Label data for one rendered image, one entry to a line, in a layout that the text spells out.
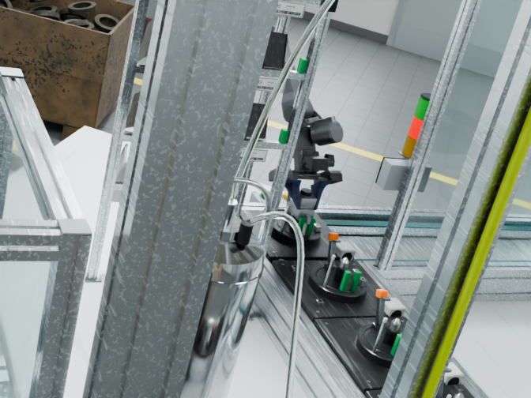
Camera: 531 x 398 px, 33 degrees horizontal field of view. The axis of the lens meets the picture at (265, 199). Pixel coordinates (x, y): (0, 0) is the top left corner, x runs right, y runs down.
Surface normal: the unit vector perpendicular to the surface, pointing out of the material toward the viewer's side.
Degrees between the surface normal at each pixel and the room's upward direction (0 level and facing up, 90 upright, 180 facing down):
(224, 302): 90
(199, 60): 90
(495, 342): 0
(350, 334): 0
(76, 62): 90
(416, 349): 90
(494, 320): 0
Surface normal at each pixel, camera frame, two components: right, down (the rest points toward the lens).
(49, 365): 0.37, 0.48
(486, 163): -0.90, -0.04
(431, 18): -0.24, 0.36
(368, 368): 0.23, -0.88
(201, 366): 0.14, 0.45
